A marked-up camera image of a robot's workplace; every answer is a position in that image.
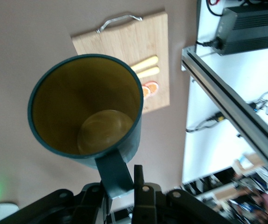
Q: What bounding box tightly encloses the black floor cable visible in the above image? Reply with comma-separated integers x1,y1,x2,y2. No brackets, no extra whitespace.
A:
185,112,225,133

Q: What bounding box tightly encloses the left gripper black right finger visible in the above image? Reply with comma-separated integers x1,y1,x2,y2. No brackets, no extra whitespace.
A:
132,165,233,224

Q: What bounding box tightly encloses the aluminium profile post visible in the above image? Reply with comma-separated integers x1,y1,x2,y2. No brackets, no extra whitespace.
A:
180,45,268,180

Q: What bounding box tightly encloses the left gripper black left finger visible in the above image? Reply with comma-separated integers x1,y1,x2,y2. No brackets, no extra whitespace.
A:
0,182,113,224

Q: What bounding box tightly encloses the red cable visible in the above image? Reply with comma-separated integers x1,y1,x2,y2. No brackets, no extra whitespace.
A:
205,0,225,16

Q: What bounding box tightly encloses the yellow plastic fork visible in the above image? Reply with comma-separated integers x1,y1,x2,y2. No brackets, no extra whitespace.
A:
130,56,159,72

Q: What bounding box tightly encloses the black power cord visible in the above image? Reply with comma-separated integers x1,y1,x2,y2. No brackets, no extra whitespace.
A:
196,38,220,49

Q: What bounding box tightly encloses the bamboo cutting board, metal handle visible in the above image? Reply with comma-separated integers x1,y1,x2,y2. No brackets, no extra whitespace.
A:
70,9,171,115

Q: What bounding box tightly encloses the yellow plastic knife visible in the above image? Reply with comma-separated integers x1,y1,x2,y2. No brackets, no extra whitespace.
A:
136,66,160,79

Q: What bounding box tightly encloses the orange slice toy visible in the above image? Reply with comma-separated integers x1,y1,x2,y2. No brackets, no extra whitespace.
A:
147,81,160,95
141,85,151,100

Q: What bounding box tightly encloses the teal mug with yellow inside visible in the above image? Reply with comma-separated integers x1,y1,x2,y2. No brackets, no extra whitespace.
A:
27,54,144,199

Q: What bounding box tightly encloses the black power supply box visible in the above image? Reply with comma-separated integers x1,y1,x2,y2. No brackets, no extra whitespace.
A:
214,0,268,56

